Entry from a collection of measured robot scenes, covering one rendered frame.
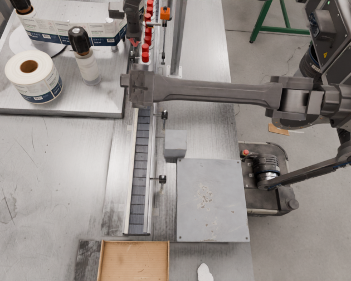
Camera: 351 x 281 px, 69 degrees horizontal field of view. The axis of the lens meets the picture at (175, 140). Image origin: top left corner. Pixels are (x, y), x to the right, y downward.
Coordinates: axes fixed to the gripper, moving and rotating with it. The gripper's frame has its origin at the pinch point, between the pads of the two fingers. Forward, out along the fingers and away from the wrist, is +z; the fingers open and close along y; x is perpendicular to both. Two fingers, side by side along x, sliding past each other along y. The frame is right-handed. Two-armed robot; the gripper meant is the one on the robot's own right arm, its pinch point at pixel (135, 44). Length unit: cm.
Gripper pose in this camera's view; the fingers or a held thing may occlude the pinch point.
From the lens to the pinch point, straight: 135.0
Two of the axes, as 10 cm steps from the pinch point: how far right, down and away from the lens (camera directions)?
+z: -0.7, 4.7, 8.8
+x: 10.0, 0.5, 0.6
